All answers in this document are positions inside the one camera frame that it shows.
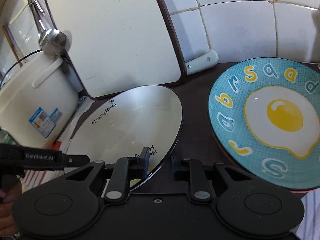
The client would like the blue fried egg plate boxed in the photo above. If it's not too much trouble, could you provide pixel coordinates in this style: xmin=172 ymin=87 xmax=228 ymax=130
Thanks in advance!
xmin=208 ymin=57 xmax=319 ymax=190

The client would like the white Morning Honey plate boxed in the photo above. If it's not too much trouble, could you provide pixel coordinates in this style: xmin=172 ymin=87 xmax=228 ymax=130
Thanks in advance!
xmin=65 ymin=86 xmax=183 ymax=177

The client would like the person's left hand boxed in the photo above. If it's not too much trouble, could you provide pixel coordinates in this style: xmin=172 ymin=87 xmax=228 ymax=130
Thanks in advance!
xmin=0 ymin=179 xmax=22 ymax=237

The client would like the white rice cooker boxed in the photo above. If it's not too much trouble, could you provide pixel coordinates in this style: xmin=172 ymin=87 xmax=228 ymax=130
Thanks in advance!
xmin=1 ymin=53 xmax=79 ymax=148

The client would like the steel ladle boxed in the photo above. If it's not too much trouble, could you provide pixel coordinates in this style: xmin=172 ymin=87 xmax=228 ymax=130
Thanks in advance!
xmin=27 ymin=0 xmax=71 ymax=56

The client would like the white cutting board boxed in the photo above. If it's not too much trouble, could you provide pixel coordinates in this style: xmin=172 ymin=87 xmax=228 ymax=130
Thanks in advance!
xmin=45 ymin=0 xmax=187 ymax=99

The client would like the black power cable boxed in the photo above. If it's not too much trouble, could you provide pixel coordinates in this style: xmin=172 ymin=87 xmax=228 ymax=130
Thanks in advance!
xmin=0 ymin=49 xmax=43 ymax=91

